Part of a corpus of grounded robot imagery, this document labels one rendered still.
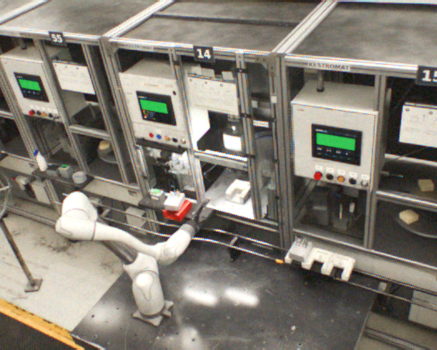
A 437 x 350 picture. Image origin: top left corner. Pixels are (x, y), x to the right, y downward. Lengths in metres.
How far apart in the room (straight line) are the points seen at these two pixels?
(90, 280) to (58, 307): 0.33
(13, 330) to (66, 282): 0.53
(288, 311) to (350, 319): 0.34
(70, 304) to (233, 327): 1.74
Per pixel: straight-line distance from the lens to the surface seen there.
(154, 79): 2.91
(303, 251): 2.91
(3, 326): 4.35
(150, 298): 2.88
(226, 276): 3.14
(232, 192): 3.30
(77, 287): 4.35
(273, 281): 3.09
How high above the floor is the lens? 3.01
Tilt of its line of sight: 36 degrees down
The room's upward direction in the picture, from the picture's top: 9 degrees counter-clockwise
